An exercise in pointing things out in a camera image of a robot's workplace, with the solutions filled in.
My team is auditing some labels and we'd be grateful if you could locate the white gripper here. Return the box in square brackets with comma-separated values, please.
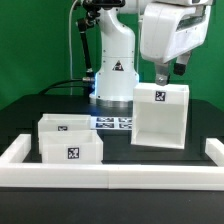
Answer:
[140, 1, 211, 85]

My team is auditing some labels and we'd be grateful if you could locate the white drawer cabinet box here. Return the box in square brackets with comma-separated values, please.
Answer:
[131, 83, 189, 149]

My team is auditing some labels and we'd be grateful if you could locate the white drawer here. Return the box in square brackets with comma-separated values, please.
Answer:
[37, 113, 92, 155]
[39, 130, 103, 164]

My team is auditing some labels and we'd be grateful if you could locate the white front drawer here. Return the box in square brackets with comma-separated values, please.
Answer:
[39, 130, 103, 164]

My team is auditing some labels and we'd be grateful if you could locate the marker tag sheet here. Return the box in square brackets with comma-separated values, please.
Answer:
[91, 116, 132, 130]

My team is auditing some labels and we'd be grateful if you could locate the black cable bundle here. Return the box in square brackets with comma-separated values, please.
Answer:
[38, 77, 96, 96]

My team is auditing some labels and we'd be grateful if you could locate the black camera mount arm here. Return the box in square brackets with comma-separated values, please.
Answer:
[77, 0, 99, 77]

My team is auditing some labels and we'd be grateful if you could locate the white cable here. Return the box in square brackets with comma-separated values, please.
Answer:
[68, 0, 83, 96]

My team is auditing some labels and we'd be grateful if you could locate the white U-shaped border frame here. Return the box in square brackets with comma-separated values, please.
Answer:
[0, 134, 224, 191]

